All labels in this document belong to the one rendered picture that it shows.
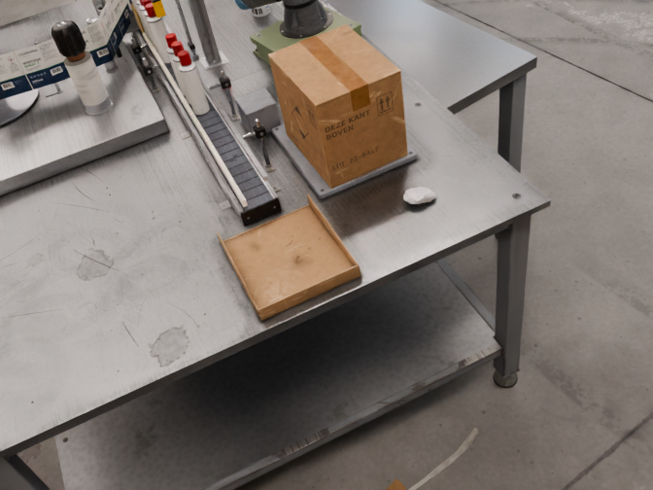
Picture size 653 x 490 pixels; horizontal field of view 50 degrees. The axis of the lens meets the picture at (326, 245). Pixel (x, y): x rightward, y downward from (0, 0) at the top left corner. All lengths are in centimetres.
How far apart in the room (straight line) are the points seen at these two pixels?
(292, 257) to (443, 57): 95
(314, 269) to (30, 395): 70
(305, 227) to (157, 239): 40
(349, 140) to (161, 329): 66
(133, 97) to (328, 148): 85
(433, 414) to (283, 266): 90
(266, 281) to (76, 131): 93
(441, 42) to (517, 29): 176
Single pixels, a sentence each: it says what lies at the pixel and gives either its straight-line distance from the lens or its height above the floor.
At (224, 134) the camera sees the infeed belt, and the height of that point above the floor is 88.
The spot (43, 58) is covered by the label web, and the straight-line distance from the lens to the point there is 254.
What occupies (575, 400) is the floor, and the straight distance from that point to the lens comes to 247.
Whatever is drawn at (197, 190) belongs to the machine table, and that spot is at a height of 83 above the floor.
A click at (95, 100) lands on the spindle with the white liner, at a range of 238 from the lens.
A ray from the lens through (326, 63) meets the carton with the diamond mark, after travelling 187.
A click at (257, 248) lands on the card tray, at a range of 179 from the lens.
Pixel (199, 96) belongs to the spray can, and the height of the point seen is 95.
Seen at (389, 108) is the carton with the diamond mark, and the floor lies 103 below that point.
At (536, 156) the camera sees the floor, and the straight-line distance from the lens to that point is 329.
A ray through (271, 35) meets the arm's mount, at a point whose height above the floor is 90.
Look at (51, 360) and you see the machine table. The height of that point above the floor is 83.
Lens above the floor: 207
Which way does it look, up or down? 45 degrees down
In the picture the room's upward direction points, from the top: 12 degrees counter-clockwise
